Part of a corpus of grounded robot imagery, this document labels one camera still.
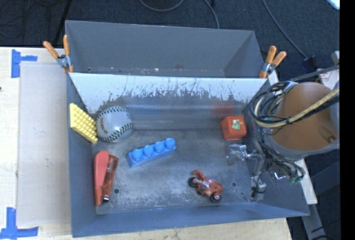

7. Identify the yellow studded toy plate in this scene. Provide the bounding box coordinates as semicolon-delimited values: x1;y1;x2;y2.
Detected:
69;103;99;145

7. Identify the grey metal bin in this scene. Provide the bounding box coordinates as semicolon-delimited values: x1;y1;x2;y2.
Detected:
64;19;311;238

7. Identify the red stapler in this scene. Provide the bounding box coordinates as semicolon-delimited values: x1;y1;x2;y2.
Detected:
93;150;120;207

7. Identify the white green-stitched baseball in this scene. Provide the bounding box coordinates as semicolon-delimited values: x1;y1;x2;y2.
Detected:
95;105;134;144

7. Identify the blue toy brick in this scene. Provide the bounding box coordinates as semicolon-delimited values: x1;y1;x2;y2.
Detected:
126;137;177;169

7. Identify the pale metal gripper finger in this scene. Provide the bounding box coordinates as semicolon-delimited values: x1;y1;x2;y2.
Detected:
243;182;267;203
225;144;248;166

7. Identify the orange cube box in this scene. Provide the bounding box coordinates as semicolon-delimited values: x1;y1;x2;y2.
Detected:
220;115;248;142

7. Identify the orange toy motorcycle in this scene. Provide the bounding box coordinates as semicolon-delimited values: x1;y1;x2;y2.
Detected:
188;168;224;204

